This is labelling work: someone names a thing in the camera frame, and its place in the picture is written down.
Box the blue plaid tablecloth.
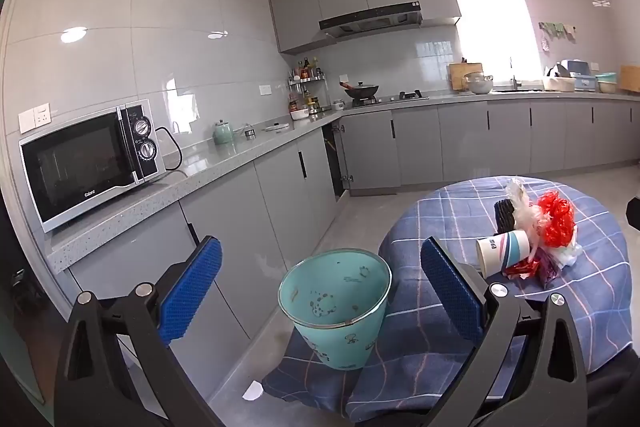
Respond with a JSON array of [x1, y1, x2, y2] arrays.
[[262, 177, 632, 423]]

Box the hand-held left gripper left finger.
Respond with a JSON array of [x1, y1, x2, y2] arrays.
[[54, 235, 223, 427]]

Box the bright window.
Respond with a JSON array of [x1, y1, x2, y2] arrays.
[[451, 0, 543, 80]]

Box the group of condiment bottles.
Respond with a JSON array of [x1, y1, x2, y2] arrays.
[[289, 56, 323, 114]]

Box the black power cable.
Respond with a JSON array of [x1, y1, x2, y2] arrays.
[[155, 126, 187, 172]]

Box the green ceramic jar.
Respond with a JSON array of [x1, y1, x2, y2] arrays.
[[212, 119, 235, 145]]

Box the black wok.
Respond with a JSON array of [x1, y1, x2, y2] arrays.
[[340, 79, 380, 100]]

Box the steel spice rack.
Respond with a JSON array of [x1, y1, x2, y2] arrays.
[[287, 56, 328, 114]]

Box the tan wooden board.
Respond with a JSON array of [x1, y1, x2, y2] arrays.
[[620, 65, 640, 95]]

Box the grey base cabinets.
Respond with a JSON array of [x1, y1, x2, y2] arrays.
[[47, 89, 640, 358]]

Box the purple wrapper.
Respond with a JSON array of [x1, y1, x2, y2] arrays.
[[537, 252, 563, 290]]

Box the red foam net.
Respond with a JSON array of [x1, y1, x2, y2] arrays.
[[536, 190, 577, 249]]

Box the red wrapper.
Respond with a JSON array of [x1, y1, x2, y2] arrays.
[[502, 256, 543, 280]]

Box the clear plastic bag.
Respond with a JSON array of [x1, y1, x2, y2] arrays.
[[504, 177, 543, 253]]

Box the wooden cutting board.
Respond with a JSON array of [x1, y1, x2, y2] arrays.
[[448, 62, 484, 92]]

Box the silver black microwave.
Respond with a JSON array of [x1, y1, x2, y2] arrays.
[[19, 98, 167, 234]]

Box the hanging cloths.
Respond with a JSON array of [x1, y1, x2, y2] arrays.
[[538, 22, 577, 52]]

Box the black range hood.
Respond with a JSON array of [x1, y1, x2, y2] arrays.
[[318, 1, 423, 38]]

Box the black gas stove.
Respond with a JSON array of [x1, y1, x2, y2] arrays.
[[350, 91, 430, 108]]

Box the grey pot with lid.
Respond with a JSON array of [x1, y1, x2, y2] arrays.
[[463, 72, 495, 95]]

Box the white paper cup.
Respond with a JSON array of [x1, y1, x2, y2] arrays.
[[475, 229, 532, 279]]

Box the black foam net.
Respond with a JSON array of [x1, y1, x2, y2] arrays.
[[492, 199, 517, 235]]

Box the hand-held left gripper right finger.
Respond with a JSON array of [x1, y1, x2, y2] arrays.
[[415, 236, 588, 427]]

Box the teal plastic bin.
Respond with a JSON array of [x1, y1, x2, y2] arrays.
[[278, 248, 392, 371]]

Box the blue dish rack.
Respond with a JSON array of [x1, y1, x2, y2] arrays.
[[562, 59, 598, 92]]

